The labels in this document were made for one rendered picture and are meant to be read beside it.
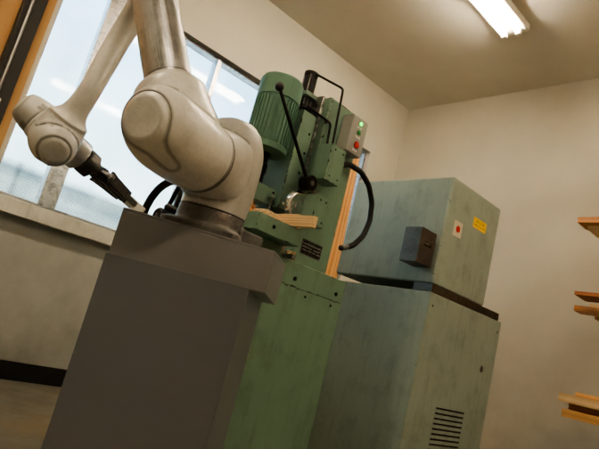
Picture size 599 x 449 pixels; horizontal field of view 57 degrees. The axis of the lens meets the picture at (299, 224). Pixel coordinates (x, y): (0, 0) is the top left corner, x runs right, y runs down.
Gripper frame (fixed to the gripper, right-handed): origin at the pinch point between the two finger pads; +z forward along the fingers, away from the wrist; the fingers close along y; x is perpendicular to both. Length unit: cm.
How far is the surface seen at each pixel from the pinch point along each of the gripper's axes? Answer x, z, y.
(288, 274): -16, 57, -10
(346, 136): -82, 53, -4
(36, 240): 1, 28, 141
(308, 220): -30, 43, -23
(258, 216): -20.1, 29.4, -15.7
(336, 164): -66, 53, -7
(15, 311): 34, 43, 141
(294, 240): -24, 47, -16
